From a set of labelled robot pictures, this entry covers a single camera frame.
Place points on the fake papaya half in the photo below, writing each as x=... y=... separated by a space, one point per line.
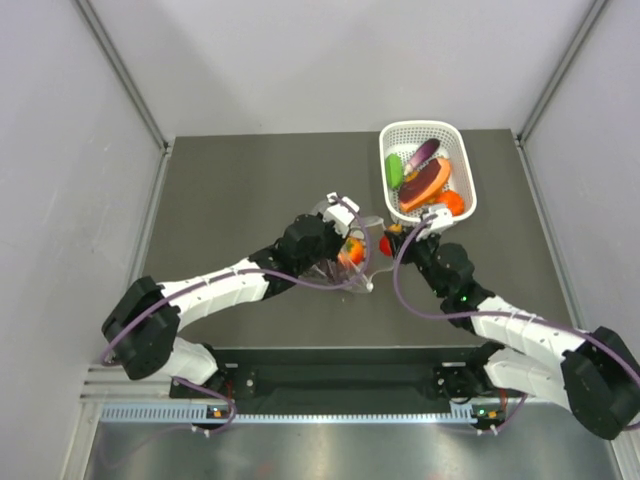
x=424 y=185

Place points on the red yellow fake mango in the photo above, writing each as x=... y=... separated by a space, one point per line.
x=390 y=240

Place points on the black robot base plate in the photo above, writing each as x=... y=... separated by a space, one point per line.
x=352 y=381

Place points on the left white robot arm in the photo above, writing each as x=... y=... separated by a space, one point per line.
x=144 y=326

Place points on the orange fake pumpkin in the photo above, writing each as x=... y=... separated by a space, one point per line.
x=453 y=201

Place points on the white perforated plastic basket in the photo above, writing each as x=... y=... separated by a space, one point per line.
x=403 y=139

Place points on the small yellow fake fruit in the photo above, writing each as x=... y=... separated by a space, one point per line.
x=411 y=177

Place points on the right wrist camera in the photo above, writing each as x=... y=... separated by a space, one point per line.
x=437 y=220

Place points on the dark purple fake grapes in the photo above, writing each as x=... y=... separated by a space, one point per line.
x=332 y=272

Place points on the clear zip top bag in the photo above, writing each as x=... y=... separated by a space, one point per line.
x=369 y=229

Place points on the aluminium frame post right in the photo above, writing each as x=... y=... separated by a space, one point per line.
x=569 y=55

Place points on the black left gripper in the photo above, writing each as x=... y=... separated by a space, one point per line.
x=338 y=240

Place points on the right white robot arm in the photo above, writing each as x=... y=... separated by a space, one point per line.
x=593 y=375

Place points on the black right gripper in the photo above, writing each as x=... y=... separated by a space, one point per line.
x=413 y=246

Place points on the green fake vegetable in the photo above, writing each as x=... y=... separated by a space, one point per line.
x=394 y=171

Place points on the aluminium frame post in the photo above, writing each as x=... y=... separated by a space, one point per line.
x=569 y=55
x=115 y=61

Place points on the purple fake eggplant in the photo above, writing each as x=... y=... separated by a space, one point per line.
x=421 y=155

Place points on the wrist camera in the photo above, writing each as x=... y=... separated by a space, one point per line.
x=341 y=212
x=437 y=220

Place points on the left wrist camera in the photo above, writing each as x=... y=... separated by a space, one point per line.
x=341 y=212

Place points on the aluminium frame post left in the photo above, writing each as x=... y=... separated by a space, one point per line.
x=115 y=61

